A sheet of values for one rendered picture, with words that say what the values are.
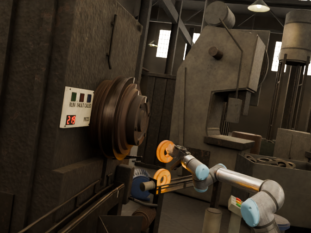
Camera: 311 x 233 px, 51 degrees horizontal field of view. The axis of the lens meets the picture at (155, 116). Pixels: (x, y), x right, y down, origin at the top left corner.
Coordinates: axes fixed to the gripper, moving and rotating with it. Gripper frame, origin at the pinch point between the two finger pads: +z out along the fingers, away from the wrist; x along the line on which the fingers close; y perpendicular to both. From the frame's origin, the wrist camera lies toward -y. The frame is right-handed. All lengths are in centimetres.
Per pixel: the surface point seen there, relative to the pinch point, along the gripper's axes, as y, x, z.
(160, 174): -16.3, 4.5, -7.2
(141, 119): 26, 45, -17
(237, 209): -22, -39, -46
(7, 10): 60, 115, 11
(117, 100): 35, 64, -17
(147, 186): -23.1, 14.9, -9.9
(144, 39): 30, -488, 713
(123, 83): 42, 59, -10
